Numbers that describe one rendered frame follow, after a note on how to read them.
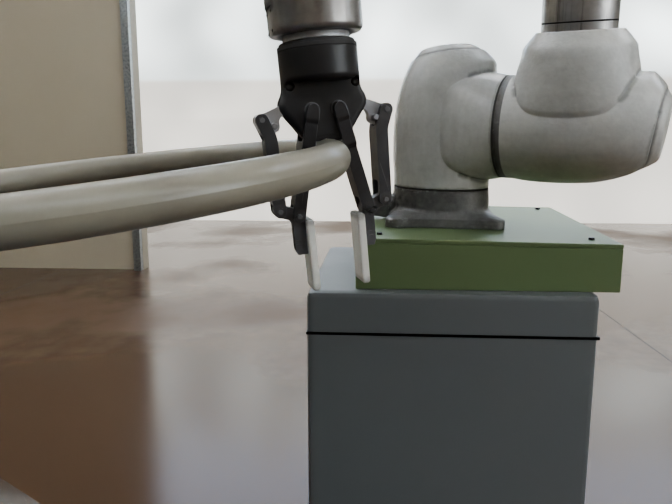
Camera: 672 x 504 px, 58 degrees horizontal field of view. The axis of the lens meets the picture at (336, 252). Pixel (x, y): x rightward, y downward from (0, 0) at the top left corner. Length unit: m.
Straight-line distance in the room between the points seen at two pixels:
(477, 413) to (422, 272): 0.21
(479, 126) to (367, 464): 0.51
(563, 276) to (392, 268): 0.23
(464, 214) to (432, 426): 0.32
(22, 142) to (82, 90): 0.68
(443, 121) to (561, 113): 0.17
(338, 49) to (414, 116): 0.40
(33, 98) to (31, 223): 5.33
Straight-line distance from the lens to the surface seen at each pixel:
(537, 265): 0.88
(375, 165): 0.61
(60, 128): 5.56
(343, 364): 0.88
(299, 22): 0.56
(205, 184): 0.36
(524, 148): 0.91
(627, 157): 0.90
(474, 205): 0.97
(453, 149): 0.93
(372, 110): 0.61
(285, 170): 0.40
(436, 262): 0.86
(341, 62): 0.57
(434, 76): 0.95
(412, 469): 0.94
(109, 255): 5.48
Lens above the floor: 0.99
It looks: 10 degrees down
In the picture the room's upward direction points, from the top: straight up
